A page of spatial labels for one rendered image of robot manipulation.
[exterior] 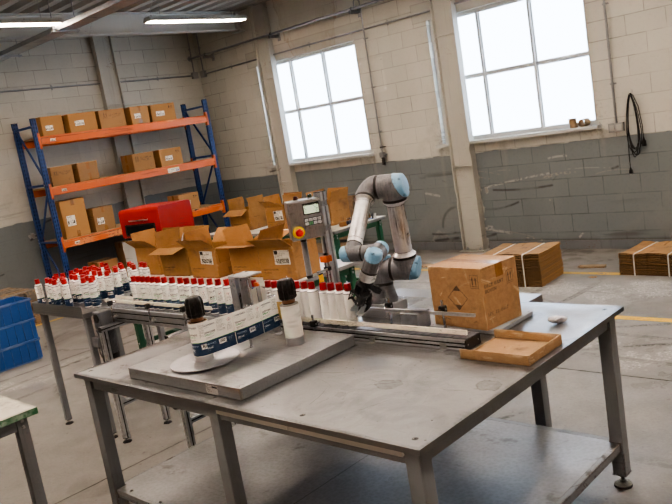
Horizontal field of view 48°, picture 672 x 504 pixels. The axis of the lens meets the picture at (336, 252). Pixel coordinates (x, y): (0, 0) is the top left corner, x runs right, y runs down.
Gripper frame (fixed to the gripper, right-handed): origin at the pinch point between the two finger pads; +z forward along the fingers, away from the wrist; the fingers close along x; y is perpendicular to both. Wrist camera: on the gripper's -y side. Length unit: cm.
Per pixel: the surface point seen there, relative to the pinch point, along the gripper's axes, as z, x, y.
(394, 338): -5.3, 24.7, 5.9
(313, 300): 7.8, -25.9, 2.0
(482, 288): -38, 46, -15
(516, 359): -36, 80, 13
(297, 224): -22, -49, -1
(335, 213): 158, -268, -319
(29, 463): 83, -67, 121
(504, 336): -26, 63, -12
